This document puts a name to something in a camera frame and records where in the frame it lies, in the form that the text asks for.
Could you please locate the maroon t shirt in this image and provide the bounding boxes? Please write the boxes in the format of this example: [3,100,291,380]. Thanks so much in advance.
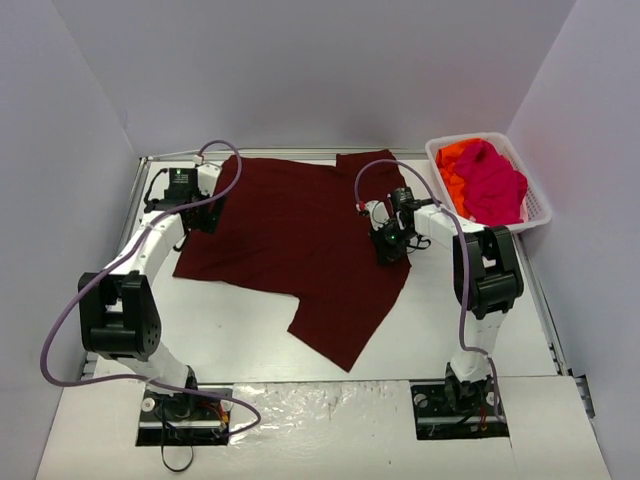
[173,150,411,371]

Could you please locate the thin black cable loop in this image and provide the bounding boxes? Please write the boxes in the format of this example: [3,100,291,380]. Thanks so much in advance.
[159,442,195,472]

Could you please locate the orange t shirt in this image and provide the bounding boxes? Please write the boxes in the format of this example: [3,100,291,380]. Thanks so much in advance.
[436,138,480,220]

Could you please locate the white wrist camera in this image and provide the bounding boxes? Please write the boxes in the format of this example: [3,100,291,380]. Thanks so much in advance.
[194,155,222,197]
[356,200,390,231]

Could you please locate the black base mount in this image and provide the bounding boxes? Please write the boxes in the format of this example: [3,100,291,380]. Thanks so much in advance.
[410,380,509,441]
[135,389,230,447]

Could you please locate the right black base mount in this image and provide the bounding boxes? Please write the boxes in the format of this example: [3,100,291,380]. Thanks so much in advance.
[410,380,509,441]

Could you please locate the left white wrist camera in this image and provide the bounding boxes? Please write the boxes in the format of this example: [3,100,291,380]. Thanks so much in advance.
[194,155,222,197]

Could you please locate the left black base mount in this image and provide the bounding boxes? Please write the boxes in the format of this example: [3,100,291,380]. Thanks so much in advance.
[135,389,230,447]

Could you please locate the white plastic basket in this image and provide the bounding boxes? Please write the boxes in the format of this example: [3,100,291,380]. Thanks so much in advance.
[425,132,552,234]

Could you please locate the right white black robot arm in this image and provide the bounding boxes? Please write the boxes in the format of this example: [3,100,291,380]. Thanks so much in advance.
[360,187,524,413]

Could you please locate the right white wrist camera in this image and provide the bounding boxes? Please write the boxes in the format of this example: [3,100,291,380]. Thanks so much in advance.
[356,200,390,231]

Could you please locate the pink t shirt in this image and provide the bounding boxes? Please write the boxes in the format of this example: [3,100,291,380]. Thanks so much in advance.
[453,139,528,226]

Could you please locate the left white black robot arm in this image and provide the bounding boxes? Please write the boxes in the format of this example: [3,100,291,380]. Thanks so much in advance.
[78,164,225,418]

